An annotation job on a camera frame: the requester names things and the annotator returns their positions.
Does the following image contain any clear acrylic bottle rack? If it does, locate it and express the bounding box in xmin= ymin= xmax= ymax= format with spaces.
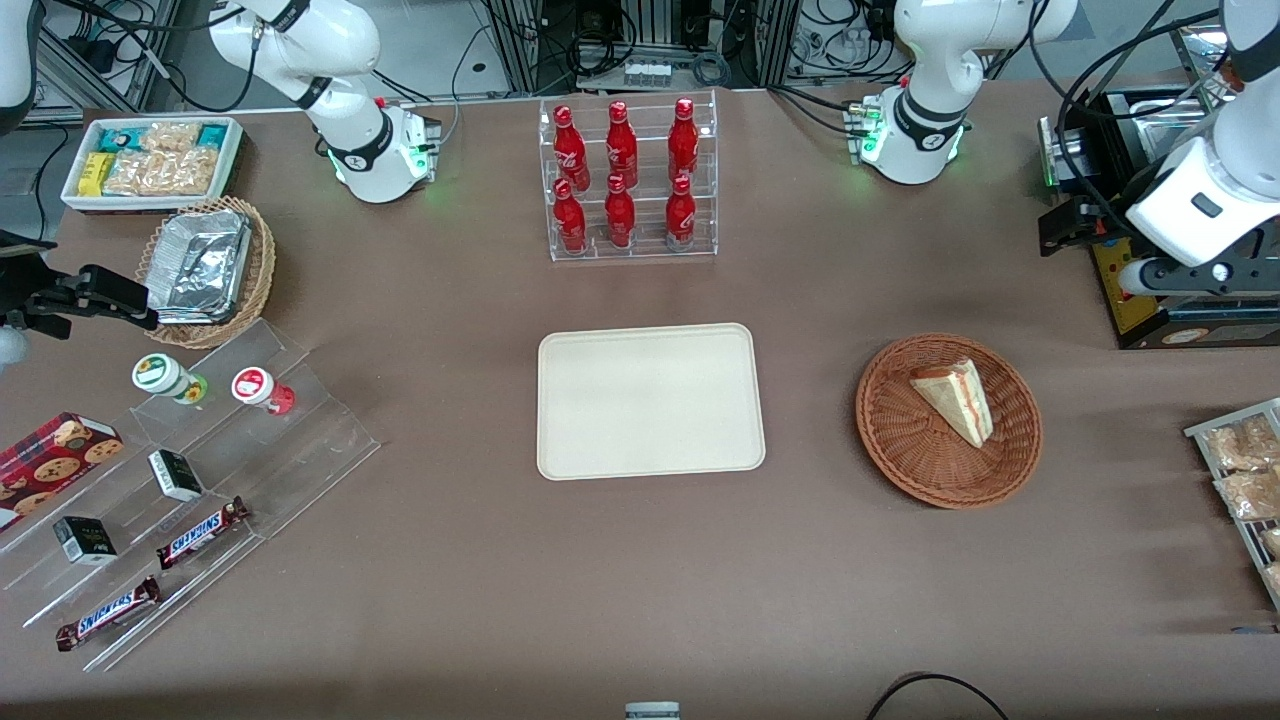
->
xmin=538 ymin=90 xmax=719 ymax=263

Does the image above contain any Snickers chocolate bar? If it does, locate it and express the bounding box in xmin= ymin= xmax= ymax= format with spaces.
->
xmin=155 ymin=496 xmax=251 ymax=571
xmin=55 ymin=575 xmax=163 ymax=653

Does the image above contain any red lid yogurt cup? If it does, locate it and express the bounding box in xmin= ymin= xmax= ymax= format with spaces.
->
xmin=231 ymin=366 xmax=297 ymax=417

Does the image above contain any small black carton box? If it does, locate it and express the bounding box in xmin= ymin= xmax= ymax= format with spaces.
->
xmin=147 ymin=449 xmax=206 ymax=503
xmin=52 ymin=515 xmax=119 ymax=567

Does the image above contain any triangular sandwich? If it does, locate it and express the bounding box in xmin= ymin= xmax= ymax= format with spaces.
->
xmin=908 ymin=360 xmax=994 ymax=448

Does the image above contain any clear pastry bag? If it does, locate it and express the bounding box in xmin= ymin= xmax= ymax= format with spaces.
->
xmin=1215 ymin=470 xmax=1280 ymax=522
xmin=1205 ymin=415 xmax=1280 ymax=471

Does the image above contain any clear acrylic stepped display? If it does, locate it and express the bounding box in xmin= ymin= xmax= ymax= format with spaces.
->
xmin=0 ymin=318 xmax=383 ymax=673

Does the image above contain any stack of foil trays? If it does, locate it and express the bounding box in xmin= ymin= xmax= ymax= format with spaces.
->
xmin=148 ymin=208 xmax=253 ymax=326

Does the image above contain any steel warmer pan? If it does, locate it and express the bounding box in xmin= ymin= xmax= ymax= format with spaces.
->
xmin=1128 ymin=97 xmax=1219 ymax=153

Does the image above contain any red tartan cookie box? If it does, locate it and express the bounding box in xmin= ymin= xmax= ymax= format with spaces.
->
xmin=0 ymin=411 xmax=125 ymax=534

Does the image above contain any clear cracker bag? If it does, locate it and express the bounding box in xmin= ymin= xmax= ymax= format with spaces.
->
xmin=140 ymin=122 xmax=202 ymax=154
xmin=104 ymin=150 xmax=166 ymax=197
xmin=160 ymin=147 xmax=219 ymax=196

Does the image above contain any white plastic snack bin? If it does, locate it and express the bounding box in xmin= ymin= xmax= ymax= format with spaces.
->
xmin=60 ymin=117 xmax=244 ymax=214

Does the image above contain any light wicker basket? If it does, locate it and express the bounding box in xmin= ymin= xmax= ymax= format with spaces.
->
xmin=135 ymin=195 xmax=277 ymax=351

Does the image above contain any brown round wicker basket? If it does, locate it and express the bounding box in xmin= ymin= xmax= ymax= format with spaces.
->
xmin=855 ymin=332 xmax=1044 ymax=511

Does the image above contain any green lid yogurt cup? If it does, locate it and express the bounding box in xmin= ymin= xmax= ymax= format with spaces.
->
xmin=131 ymin=353 xmax=209 ymax=406

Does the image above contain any cream plastic tray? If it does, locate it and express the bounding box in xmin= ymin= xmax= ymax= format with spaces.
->
xmin=537 ymin=322 xmax=767 ymax=482

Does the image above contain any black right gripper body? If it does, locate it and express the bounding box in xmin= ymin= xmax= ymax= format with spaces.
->
xmin=0 ymin=228 xmax=86 ymax=311

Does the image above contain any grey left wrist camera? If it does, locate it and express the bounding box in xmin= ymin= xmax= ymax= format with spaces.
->
xmin=1118 ymin=256 xmax=1253 ymax=299

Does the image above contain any black cable loop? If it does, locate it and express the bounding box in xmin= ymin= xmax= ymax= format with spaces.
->
xmin=865 ymin=672 xmax=1011 ymax=720

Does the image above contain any black food warmer machine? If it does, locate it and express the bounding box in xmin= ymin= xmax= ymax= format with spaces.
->
xmin=1038 ymin=85 xmax=1280 ymax=351

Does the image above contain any red cola bottle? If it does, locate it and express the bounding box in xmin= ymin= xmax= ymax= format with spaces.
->
xmin=604 ymin=174 xmax=637 ymax=249
xmin=665 ymin=175 xmax=698 ymax=251
xmin=668 ymin=97 xmax=699 ymax=186
xmin=553 ymin=104 xmax=591 ymax=191
xmin=605 ymin=100 xmax=639 ymax=189
xmin=553 ymin=178 xmax=588 ymax=256

